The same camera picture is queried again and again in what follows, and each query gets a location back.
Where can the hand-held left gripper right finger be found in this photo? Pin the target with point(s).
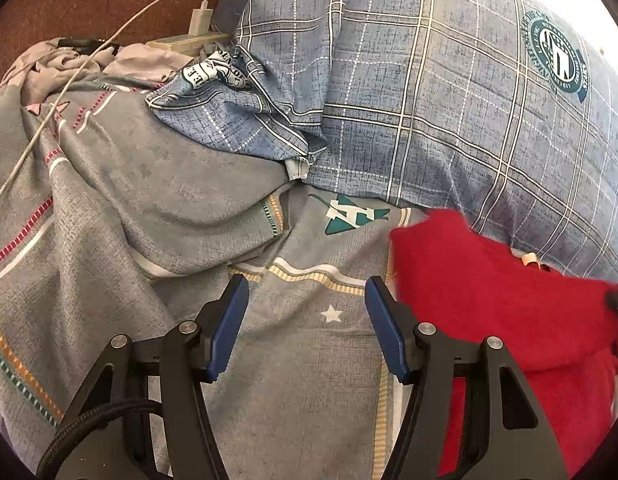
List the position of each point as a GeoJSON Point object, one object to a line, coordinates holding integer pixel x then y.
{"type": "Point", "coordinates": [386, 327]}

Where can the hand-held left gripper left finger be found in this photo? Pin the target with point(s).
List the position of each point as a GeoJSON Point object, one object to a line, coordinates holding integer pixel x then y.
{"type": "Point", "coordinates": [229, 325]}

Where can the red knit garment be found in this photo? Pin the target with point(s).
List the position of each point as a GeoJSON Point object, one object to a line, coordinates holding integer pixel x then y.
{"type": "Point", "coordinates": [494, 300]}

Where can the grey patterned bed sheet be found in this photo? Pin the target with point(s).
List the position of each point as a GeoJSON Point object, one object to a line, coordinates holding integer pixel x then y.
{"type": "Point", "coordinates": [154, 240]}

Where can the blue plaid quilt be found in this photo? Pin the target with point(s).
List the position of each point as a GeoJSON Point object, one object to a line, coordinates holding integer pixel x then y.
{"type": "Point", "coordinates": [439, 95]}

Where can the white power strip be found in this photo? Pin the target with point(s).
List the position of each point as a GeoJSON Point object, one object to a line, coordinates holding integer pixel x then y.
{"type": "Point", "coordinates": [189, 41]}

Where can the light pink cloth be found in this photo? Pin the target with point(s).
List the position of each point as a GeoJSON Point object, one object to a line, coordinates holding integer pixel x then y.
{"type": "Point", "coordinates": [69, 67]}

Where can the white charger plug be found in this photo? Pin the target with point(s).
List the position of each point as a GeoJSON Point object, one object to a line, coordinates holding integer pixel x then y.
{"type": "Point", "coordinates": [201, 19]}

